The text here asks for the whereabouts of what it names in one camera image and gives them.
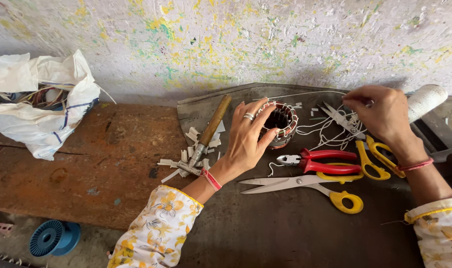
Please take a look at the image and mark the white binding thread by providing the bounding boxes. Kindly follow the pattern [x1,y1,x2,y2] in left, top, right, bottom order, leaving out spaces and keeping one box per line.
[253,90,369,151]

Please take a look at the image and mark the red thread wristband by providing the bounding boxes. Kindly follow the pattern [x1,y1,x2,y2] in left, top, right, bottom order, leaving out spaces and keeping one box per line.
[200,167,223,192]

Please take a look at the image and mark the person's left hand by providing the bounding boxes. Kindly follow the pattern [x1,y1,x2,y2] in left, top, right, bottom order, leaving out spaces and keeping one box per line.
[210,98,281,184]

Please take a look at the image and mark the motor stator with copper winding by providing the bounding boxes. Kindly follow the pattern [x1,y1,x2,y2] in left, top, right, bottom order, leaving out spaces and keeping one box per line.
[257,100,299,150]

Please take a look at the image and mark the red thin bracelet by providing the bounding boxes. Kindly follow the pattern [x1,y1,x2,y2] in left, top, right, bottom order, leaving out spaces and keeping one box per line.
[397,157,434,172]

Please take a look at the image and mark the white thread spool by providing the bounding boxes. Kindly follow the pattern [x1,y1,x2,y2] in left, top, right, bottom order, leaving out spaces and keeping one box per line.
[407,84,449,124]

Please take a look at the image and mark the hammer with wooden handle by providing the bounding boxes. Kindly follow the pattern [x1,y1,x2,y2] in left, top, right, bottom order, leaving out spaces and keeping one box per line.
[176,94,233,176]

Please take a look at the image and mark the serrated metal strip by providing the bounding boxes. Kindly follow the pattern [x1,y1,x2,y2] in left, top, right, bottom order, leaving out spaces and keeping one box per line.
[0,254,48,268]

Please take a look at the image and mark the large yellow handled scissors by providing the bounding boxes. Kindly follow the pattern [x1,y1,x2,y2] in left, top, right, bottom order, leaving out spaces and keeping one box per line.
[239,163,364,215]

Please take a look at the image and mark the person's right hand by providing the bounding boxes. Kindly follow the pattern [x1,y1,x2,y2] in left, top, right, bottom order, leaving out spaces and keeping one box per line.
[341,85,425,156]

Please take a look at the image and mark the white plastic bag with wires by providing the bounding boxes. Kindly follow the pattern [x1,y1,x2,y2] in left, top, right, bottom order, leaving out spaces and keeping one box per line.
[0,50,101,161]

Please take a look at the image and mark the red handled wire cutters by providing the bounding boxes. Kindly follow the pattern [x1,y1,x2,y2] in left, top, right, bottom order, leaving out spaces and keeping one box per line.
[277,148,362,175]

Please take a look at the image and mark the short white thread piece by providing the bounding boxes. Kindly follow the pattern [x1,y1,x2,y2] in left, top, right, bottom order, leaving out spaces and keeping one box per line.
[267,162,285,178]

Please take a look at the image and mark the pile of white paper strips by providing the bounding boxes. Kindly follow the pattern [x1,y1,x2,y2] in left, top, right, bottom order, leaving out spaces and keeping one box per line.
[157,120,227,184]

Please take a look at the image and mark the slim yellow handled scissors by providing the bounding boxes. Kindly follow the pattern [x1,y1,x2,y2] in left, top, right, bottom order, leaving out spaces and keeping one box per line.
[319,101,406,181]

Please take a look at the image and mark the blue plastic spool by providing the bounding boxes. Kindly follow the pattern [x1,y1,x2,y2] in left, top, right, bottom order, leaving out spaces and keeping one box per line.
[29,219,82,258]

